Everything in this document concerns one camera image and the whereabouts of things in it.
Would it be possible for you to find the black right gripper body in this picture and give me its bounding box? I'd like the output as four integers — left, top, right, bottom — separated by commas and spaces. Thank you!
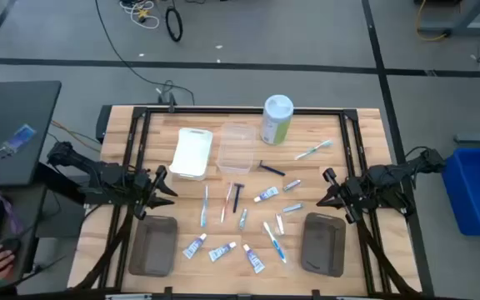
322, 167, 364, 225

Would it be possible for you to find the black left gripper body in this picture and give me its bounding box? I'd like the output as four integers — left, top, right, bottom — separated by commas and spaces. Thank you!
133, 165, 169, 221

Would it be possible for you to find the slim blue toothbrush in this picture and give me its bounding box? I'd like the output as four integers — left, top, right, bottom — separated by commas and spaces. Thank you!
199, 184, 210, 228

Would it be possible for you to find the small toothpaste tube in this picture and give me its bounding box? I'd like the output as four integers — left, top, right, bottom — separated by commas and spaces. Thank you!
207, 241, 238, 263
242, 243, 267, 275
252, 186, 280, 204
182, 232, 208, 260

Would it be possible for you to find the red toothbrush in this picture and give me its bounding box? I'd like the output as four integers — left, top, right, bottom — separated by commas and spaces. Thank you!
219, 182, 234, 224

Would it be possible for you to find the blue disposable razor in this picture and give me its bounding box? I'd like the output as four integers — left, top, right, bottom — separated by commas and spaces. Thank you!
257, 159, 287, 178

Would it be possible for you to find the dark navy disposable razor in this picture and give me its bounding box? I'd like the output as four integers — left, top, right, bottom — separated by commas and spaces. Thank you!
232, 182, 246, 214

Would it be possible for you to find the grey translucent tray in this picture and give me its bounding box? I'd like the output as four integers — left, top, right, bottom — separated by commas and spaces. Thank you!
300, 212, 348, 278
127, 214, 179, 278

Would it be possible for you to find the white plastic bin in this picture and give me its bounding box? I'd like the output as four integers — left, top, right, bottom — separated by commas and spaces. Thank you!
167, 127, 214, 182

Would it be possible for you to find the green white toothbrush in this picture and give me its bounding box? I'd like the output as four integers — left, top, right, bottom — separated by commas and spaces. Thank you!
294, 139, 334, 161

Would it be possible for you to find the blue white wrapped toothbrush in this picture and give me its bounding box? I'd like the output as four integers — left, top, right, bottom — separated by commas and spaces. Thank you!
262, 221, 288, 265

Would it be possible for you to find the clear plastic bin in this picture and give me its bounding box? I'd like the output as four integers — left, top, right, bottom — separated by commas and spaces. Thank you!
215, 122, 258, 175

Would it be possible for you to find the white green wipes canister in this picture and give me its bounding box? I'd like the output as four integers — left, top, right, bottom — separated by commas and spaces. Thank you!
259, 94, 295, 146

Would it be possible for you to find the dark grey desk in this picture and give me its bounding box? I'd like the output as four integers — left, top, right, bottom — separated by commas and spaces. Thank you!
0, 182, 49, 288

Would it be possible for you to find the blue storage bin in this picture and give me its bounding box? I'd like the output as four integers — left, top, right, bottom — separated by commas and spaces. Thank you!
440, 147, 480, 237

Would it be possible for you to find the blue ID badge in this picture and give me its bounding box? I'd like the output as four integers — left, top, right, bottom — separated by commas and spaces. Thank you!
2, 123, 38, 153

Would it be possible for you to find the grey table foot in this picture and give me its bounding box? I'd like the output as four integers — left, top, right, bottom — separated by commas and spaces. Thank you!
453, 132, 480, 145

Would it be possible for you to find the black computer mouse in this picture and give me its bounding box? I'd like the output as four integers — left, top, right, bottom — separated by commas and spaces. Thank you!
0, 237, 23, 255

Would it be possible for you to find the black desk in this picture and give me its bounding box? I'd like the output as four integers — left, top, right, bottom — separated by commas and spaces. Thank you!
0, 80, 63, 188

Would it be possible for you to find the grey desk base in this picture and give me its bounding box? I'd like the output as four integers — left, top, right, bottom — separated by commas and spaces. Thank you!
414, 0, 480, 37

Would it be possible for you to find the orange cable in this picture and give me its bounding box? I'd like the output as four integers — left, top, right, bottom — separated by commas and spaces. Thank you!
50, 120, 102, 153

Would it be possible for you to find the black aluminium frame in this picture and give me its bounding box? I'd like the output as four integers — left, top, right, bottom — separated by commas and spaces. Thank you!
72, 104, 423, 300

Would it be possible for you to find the coiled black cable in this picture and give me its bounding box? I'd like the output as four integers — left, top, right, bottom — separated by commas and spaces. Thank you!
164, 6, 184, 43

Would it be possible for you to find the white cable bundle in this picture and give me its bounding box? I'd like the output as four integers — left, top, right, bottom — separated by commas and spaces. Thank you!
118, 0, 161, 30

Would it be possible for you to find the yellow cable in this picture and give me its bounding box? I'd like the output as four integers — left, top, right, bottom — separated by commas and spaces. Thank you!
415, 0, 449, 43

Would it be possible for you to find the long black floor cable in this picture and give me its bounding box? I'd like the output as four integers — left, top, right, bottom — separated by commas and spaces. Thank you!
93, 0, 197, 106

